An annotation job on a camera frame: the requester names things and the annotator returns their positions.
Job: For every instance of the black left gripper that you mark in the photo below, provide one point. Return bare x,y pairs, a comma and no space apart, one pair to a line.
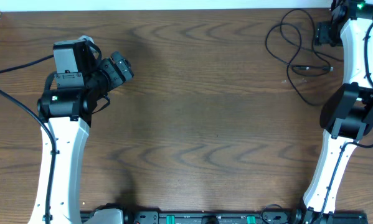
121,68

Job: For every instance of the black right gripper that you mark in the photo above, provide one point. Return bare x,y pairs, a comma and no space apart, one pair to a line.
322,34

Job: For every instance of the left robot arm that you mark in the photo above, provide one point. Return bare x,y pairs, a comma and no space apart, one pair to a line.
69,100

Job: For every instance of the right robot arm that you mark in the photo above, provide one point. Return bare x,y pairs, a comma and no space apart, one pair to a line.
348,114

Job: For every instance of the clear tape scrap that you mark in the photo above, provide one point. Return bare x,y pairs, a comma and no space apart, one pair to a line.
298,81

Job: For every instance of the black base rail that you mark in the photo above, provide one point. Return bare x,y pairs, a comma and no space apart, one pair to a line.
114,213

